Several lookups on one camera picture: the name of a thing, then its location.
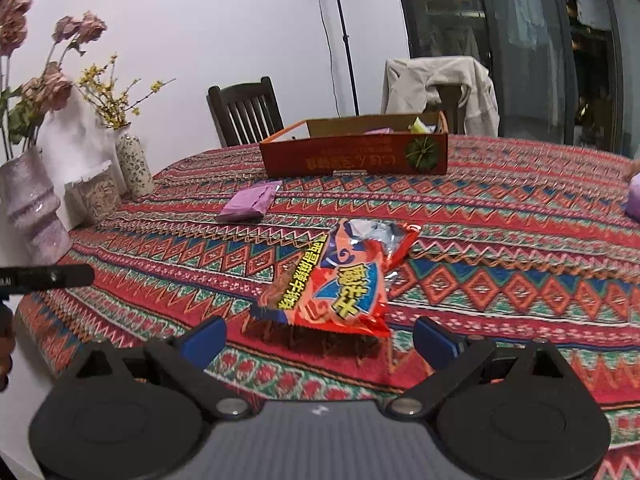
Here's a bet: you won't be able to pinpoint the large pink ceramic vase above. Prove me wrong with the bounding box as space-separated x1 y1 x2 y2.
0 146 74 267

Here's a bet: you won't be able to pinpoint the dried pink rose bouquet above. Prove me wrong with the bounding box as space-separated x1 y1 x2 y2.
0 0 109 162

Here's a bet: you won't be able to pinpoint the red snack bag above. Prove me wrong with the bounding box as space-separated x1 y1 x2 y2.
243 217 421 356

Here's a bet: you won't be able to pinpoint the brown wooden chair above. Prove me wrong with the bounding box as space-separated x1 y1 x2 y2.
436 84 467 134

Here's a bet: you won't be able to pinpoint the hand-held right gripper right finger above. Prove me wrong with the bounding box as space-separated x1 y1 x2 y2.
389 317 583 419

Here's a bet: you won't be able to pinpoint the black light cable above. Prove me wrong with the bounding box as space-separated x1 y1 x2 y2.
305 0 337 112

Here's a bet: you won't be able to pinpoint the orange cardboard box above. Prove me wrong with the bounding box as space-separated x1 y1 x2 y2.
259 112 449 180

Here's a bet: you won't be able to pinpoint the patterned red tablecloth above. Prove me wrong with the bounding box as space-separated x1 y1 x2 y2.
15 135 640 457

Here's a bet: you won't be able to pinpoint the small floral vase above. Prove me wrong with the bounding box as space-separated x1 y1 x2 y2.
115 122 156 199

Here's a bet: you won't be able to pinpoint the dark slatted wooden chair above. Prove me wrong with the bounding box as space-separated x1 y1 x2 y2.
207 76 286 149

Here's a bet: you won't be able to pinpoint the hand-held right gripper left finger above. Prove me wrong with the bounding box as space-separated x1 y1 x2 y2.
62 317 251 420

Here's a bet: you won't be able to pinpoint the yellow flower sprigs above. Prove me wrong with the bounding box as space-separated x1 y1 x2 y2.
77 52 177 131

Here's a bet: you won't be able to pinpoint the black framed sliding glass door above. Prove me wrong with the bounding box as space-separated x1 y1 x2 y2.
392 0 640 157

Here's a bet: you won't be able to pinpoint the beige jacket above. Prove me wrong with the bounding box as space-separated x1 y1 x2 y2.
382 56 501 136

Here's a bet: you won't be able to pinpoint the purple tissue pack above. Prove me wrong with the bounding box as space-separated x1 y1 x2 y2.
624 174 640 222

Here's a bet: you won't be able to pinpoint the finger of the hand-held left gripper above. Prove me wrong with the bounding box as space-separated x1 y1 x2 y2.
0 264 96 295

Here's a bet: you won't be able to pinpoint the pale blue hanging shirt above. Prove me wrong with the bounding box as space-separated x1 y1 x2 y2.
505 0 552 49

